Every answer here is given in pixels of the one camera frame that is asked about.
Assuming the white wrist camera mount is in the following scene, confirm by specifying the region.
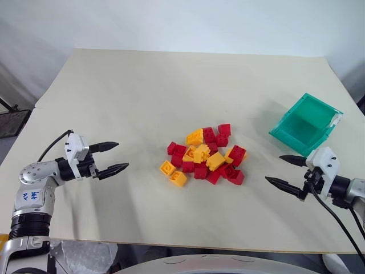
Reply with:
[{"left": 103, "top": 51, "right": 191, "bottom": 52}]
[
  {"left": 305, "top": 147, "right": 340, "bottom": 198},
  {"left": 63, "top": 131, "right": 91, "bottom": 182}
]

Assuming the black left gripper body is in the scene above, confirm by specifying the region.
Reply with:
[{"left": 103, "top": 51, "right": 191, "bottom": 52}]
[{"left": 76, "top": 153, "right": 100, "bottom": 180}]

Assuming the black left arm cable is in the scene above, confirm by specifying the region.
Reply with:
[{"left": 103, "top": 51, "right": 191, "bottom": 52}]
[{"left": 36, "top": 130, "right": 74, "bottom": 162}]

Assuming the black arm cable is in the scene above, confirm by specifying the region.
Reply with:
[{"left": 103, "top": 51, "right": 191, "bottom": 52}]
[
  {"left": 310, "top": 184, "right": 363, "bottom": 255},
  {"left": 36, "top": 130, "right": 74, "bottom": 162},
  {"left": 350, "top": 207, "right": 365, "bottom": 239}
]

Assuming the white rounded object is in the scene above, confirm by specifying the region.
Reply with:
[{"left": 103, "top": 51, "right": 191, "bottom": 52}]
[{"left": 321, "top": 253, "right": 351, "bottom": 274}]

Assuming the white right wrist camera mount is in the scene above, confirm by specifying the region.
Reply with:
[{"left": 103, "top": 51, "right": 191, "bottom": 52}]
[{"left": 305, "top": 147, "right": 340, "bottom": 198}]

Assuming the grey rounded shape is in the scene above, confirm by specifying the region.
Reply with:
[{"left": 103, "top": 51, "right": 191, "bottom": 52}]
[{"left": 113, "top": 252, "right": 325, "bottom": 274}]

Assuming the green plastic bin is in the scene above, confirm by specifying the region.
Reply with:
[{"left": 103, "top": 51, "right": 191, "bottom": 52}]
[{"left": 268, "top": 92, "right": 344, "bottom": 158}]

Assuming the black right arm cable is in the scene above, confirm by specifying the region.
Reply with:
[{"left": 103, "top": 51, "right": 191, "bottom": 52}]
[
  {"left": 310, "top": 184, "right": 363, "bottom": 255},
  {"left": 350, "top": 207, "right": 365, "bottom": 239}
]

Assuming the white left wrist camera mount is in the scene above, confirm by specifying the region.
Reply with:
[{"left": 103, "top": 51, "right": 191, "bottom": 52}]
[{"left": 63, "top": 131, "right": 91, "bottom": 182}]

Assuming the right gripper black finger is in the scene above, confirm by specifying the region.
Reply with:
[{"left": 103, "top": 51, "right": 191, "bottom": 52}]
[
  {"left": 265, "top": 176, "right": 306, "bottom": 201},
  {"left": 278, "top": 154, "right": 308, "bottom": 167}
]

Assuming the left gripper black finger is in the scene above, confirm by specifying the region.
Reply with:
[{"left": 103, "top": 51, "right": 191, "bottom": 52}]
[
  {"left": 89, "top": 140, "right": 119, "bottom": 154},
  {"left": 98, "top": 163, "right": 130, "bottom": 181}
]

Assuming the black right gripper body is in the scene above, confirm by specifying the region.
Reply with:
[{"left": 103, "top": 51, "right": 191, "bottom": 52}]
[{"left": 303, "top": 167, "right": 325, "bottom": 192}]

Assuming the dark framed object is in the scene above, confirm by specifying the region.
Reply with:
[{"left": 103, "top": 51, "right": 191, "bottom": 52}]
[{"left": 0, "top": 96, "right": 31, "bottom": 140}]

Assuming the crumpled clear plastic bag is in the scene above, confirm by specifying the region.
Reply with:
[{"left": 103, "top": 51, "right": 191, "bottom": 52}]
[{"left": 48, "top": 239, "right": 119, "bottom": 274}]

